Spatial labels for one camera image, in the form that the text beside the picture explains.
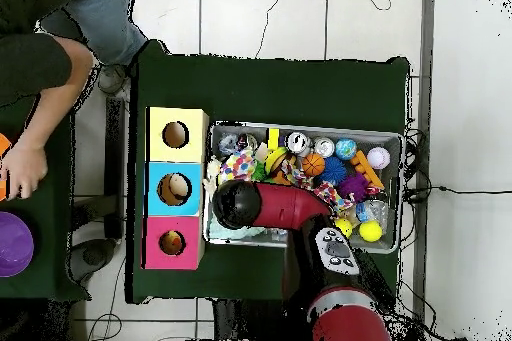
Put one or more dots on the person's hand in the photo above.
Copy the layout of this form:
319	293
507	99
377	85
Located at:
22	171

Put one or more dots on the yellow plush duck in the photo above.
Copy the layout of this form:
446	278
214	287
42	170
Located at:
172	242

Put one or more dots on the colourful patterned cloth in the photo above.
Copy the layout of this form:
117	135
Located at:
324	193
238	166

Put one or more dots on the blue fuzzy ball with eyes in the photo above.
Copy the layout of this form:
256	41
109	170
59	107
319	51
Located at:
334	171

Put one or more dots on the purple spiky ball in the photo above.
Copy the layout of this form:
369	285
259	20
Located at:
353	187

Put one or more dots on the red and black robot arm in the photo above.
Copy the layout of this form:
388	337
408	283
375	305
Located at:
280	205

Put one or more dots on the person's forearm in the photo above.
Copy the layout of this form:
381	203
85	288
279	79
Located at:
60	101

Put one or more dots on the wooden box with three holes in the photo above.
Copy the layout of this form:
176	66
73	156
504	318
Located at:
178	161

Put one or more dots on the orange plate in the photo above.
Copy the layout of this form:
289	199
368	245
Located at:
3	165

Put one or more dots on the purple plate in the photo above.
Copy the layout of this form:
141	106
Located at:
12	245

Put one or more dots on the dark green table cloth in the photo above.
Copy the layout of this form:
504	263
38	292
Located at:
48	277
272	85

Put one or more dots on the person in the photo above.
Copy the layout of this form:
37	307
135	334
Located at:
32	45

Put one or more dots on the person's foot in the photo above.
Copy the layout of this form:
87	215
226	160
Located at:
112	78

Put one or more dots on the yellow plastic block toy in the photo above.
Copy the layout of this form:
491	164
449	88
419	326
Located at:
274	153

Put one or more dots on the silver metal can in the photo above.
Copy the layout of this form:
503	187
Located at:
298	142

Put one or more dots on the small orange basketball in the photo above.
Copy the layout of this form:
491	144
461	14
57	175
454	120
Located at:
314	165

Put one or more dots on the globe print ball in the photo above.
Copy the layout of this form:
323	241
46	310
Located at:
346	149

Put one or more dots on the yellow ball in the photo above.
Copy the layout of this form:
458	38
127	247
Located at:
370	231
343	226

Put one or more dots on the orange plastic block toy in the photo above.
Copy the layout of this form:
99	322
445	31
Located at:
366	168

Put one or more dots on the white baseball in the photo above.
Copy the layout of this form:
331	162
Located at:
379	158

